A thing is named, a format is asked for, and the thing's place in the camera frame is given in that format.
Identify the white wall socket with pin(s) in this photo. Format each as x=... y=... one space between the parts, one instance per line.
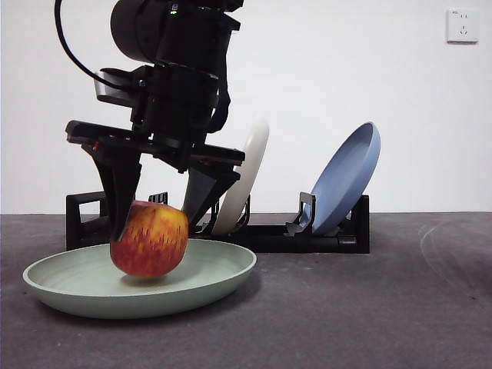
x=462 y=26

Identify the cream white plate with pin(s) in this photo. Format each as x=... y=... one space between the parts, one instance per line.
x=253 y=161

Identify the blue plate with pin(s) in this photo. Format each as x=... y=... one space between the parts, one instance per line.
x=346 y=180

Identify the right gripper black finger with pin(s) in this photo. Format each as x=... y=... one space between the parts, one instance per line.
x=119 y=184
x=203 y=192

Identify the green plate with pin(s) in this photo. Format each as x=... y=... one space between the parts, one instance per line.
x=77 y=292

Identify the right wrist grey camera box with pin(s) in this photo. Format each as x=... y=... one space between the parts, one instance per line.
x=111 y=90

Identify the black plate rack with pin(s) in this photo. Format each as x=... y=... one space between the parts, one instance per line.
x=288 y=243

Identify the red yellow apple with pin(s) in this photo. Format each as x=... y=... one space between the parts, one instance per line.
x=153 y=242

